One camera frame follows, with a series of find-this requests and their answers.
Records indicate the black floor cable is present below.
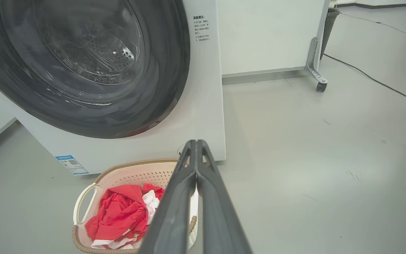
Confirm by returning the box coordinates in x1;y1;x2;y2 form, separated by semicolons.
324;54;406;109

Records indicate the red garment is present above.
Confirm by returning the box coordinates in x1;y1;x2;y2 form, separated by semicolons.
85;183;165;249

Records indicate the metal caster bracket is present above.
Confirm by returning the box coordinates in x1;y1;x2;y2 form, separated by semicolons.
304;37;329;92

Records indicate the cream perforated laundry basket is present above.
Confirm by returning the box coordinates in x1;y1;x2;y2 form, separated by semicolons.
72;159;199;254

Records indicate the white partition panel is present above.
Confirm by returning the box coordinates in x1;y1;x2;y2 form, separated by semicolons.
217;0;330;77

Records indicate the blue energy label sticker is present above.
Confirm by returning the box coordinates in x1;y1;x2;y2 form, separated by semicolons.
56;155;89;175

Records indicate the thin grey floor cable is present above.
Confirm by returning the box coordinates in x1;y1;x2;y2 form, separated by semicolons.
339;12;406;41

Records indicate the white front-load washing machine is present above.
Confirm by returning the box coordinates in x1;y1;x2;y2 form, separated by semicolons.
0;0;226;176

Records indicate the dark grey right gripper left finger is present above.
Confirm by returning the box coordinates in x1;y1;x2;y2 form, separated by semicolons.
138;140;197;254

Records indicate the round dark glass washer door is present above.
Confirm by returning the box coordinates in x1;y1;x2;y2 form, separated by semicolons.
0;0;191;139

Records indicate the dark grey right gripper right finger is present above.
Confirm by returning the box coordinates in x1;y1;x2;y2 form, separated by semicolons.
197;140;253;254

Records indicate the washer instruction text sticker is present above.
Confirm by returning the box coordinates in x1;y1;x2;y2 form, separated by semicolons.
193;15;210;42

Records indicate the black trash bin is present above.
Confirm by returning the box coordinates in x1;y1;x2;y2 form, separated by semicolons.
321;8;340;60

